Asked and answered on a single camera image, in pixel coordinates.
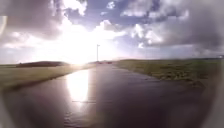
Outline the flat grass field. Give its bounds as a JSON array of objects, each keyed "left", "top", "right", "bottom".
[{"left": 0, "top": 63, "right": 98, "bottom": 92}]

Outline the wet dark asphalt road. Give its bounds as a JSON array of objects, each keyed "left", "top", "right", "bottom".
[{"left": 2, "top": 63, "right": 214, "bottom": 128}]

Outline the low dark hill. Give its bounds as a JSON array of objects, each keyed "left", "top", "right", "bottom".
[{"left": 15, "top": 60, "right": 70, "bottom": 69}]

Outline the tall thin pole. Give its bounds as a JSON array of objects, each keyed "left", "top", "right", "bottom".
[{"left": 96, "top": 43, "right": 101, "bottom": 63}]

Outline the green grass verge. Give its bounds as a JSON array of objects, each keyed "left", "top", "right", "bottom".
[{"left": 112, "top": 58, "right": 224, "bottom": 87}]

